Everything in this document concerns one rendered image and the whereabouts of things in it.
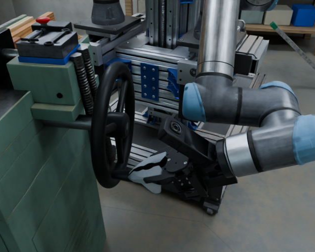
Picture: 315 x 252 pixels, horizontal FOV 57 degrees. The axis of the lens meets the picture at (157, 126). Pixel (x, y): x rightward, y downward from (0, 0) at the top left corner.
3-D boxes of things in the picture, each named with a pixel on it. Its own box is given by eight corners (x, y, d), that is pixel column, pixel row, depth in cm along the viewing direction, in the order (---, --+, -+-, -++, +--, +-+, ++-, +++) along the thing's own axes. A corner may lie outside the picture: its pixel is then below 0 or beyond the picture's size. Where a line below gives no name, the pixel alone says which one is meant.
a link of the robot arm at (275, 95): (240, 75, 59) (243, 105, 51) (298, 79, 58) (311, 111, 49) (234, 106, 64) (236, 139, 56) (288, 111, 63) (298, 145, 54)
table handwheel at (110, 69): (126, 33, 59) (143, 99, 86) (34, 28, 62) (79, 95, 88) (98, 172, 49) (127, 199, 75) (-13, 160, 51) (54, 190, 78)
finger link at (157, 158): (140, 189, 63) (178, 181, 59) (126, 171, 61) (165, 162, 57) (143, 178, 66) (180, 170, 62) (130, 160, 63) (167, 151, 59)
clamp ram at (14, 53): (24, 82, 64) (12, 42, 59) (-7, 80, 65) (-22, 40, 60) (43, 65, 72) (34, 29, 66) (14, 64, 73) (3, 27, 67)
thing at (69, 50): (65, 65, 59) (59, 38, 55) (14, 61, 60) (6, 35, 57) (87, 42, 69) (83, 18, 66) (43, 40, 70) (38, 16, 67)
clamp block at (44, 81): (74, 107, 63) (67, 68, 57) (16, 102, 64) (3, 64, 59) (96, 77, 75) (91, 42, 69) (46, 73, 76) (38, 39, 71)
